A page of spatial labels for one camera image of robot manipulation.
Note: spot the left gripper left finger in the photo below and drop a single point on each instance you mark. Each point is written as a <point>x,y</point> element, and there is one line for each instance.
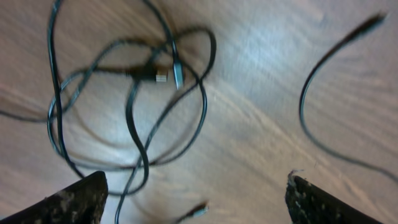
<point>80,203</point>

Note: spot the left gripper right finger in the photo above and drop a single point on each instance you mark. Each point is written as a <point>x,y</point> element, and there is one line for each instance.
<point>309,204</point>

